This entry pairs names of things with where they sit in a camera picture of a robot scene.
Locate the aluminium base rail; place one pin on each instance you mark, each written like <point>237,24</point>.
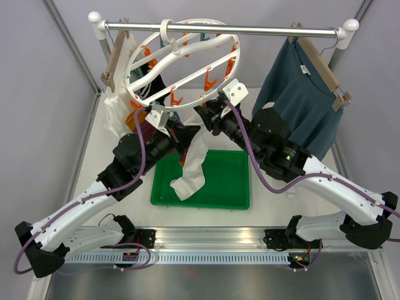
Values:
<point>185,239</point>

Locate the maroon orange sock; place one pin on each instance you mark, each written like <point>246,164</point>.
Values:
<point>182,158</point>

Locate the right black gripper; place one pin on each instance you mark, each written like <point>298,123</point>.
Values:
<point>214,114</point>

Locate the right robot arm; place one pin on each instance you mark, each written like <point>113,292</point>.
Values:
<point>280,164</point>

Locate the green plastic tray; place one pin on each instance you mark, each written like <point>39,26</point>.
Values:
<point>227,182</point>

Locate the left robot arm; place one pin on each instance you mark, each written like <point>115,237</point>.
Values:
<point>48,243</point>

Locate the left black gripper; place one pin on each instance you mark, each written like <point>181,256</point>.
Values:
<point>182,135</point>

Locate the right beige wooden hanger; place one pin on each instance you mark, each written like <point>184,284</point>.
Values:
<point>331,81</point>

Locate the blue sweater on hanger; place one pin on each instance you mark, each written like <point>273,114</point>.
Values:
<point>302,99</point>

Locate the silver clothes rail bar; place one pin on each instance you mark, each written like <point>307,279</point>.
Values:
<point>342,35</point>

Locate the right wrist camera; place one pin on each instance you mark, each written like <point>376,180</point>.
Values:
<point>235,91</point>

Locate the purple orange sock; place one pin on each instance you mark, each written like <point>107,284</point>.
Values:
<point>145,127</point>

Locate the white slotted cable duct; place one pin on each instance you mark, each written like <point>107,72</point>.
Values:
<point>118,257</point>

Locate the beige wooden hanger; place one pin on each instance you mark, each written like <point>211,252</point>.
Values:
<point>107,77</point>
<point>331,81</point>

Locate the white round clip hanger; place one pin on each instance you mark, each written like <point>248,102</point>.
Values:
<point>193,66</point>

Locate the left beige wooden hanger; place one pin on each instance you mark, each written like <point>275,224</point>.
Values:
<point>107,77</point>

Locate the black sock with white stripes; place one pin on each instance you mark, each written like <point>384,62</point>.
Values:
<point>139,72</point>

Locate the white garment on hanger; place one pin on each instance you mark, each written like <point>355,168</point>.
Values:
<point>117,104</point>

